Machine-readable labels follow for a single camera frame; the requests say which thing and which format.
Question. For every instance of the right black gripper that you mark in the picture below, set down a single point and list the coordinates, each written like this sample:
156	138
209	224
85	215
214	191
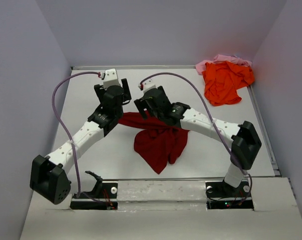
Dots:
142	104

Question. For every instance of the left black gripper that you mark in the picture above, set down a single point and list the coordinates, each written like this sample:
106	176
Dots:
99	90

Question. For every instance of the dark red t shirt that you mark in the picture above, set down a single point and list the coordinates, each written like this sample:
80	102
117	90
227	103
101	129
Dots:
157	143

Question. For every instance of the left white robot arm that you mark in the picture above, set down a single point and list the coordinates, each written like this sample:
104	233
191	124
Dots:
49	174

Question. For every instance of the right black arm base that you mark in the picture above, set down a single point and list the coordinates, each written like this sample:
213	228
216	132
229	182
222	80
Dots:
220	195

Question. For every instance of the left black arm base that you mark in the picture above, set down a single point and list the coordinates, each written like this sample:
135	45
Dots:
103	196

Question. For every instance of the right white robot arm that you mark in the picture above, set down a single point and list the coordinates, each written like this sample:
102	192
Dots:
240	140

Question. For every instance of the pink t shirt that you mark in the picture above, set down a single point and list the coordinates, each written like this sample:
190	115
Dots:
200	67

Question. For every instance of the orange t shirt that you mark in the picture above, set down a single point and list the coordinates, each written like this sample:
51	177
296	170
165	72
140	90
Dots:
222	80

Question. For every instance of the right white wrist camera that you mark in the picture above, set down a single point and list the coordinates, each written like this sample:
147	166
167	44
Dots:
147	86

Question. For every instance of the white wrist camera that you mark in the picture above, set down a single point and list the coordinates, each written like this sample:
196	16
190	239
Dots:
110	78
147	86

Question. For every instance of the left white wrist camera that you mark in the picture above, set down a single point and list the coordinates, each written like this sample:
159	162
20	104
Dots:
110	78

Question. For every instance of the aluminium table edge rail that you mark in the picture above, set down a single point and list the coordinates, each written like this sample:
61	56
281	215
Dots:
129	67

